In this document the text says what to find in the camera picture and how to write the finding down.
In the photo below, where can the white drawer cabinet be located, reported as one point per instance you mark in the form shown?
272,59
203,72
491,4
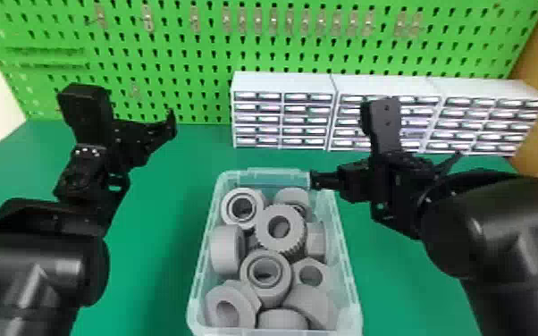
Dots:
485,122
280,117
348,126

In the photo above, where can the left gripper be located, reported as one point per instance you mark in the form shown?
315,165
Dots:
119,141

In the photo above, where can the clear bin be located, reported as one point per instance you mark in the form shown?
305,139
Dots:
344,281

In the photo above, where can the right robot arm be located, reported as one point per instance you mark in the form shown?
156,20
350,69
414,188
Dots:
499,234

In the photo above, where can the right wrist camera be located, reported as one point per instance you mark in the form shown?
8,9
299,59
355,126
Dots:
384,124

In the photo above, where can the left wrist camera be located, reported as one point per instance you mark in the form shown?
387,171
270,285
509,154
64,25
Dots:
83,110

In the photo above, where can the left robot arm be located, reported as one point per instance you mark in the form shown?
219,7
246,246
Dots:
29,262

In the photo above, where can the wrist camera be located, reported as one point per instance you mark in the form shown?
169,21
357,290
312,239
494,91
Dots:
384,124
83,110

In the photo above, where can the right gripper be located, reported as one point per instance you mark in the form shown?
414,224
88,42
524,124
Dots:
381,180

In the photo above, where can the grey nut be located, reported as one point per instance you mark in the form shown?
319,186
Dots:
313,305
229,307
246,287

